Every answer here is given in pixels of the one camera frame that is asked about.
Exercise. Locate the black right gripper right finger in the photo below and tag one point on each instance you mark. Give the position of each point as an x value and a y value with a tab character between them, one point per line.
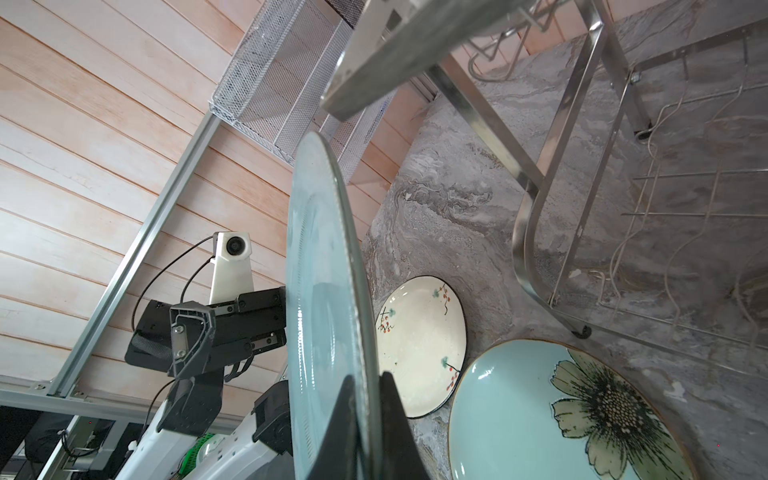
401	458

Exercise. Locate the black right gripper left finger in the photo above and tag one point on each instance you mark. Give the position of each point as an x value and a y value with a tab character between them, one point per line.
337	458

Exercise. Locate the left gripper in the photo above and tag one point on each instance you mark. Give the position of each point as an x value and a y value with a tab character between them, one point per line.
190	339

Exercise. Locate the dark teal ceramic plate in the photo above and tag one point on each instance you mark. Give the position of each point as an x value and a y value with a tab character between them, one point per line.
329	312

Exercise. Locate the cream floral plate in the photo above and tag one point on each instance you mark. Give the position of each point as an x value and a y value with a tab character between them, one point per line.
422	341

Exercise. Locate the stainless steel dish rack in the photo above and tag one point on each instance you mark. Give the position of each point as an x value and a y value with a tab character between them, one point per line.
650	245

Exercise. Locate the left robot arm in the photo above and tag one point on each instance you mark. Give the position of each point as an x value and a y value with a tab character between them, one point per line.
189	411

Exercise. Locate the green plastic crate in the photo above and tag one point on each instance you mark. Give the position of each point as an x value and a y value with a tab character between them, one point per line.
190	459

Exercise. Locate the light green flower plate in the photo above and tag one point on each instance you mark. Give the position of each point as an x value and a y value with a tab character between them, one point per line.
535	409

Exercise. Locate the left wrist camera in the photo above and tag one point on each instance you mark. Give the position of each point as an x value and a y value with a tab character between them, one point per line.
232	274

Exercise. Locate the white wire mesh shelf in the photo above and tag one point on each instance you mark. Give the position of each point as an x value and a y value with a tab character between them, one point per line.
271	91

